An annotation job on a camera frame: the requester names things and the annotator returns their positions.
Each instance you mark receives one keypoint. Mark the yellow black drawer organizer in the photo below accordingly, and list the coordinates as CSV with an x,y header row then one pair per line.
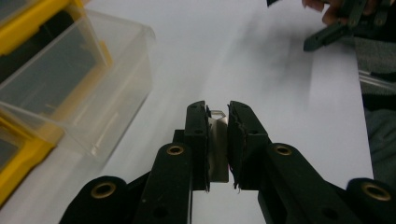
x,y
21,35

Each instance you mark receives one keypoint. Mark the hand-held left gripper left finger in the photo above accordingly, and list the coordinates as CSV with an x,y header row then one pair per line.
x,y
196,140

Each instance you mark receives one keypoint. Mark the aluminium floor rail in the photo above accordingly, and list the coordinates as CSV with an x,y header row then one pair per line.
x,y
379,81

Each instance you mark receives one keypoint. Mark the small silver metal piece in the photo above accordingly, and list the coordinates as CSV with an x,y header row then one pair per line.
x,y
218,149

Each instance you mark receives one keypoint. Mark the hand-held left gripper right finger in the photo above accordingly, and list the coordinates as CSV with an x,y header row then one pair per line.
x,y
246,140

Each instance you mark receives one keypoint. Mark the transparent plastic drawer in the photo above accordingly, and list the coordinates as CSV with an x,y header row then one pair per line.
x,y
124,77

